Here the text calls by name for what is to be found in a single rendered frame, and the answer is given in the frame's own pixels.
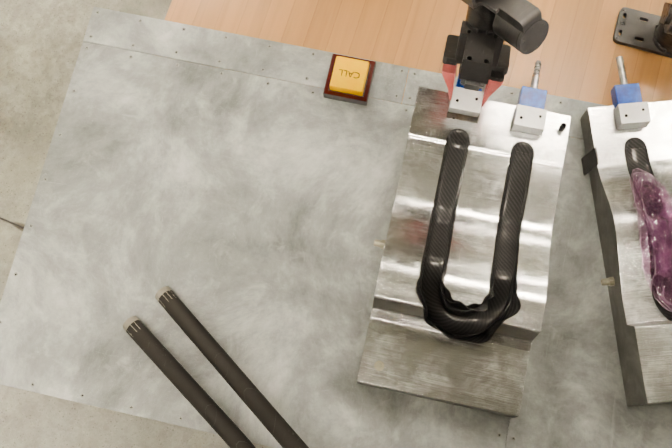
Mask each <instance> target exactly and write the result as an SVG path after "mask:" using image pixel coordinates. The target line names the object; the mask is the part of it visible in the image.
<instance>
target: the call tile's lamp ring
mask: <svg viewBox="0 0 672 448"><path fill-rule="evenodd" d="M337 56H341V57H346V58H352V59H357V60H362V61H367V62H369V64H371V66H370V71H369V75H368V80H367V84H366V88H365V93H364V97H360V96H355V95H349V94H344V93H339V92H334V91H329V90H328V89H329V85H330V80H331V76H332V72H333V68H334V64H335V59H336V57H337ZM374 66H375V61H369V60H364V59H359V58H354V57H349V56H343V55H338V54H333V56H332V60H331V64H330V68H329V72H328V77H327V81H326V85H325V89H324V93H325V94H330V95H335V96H340V97H345V98H350V99H355V100H360V101H365V102H366V101H367V97H368V93H369V88H370V84H371V79H372V75H373V70H374Z"/></svg>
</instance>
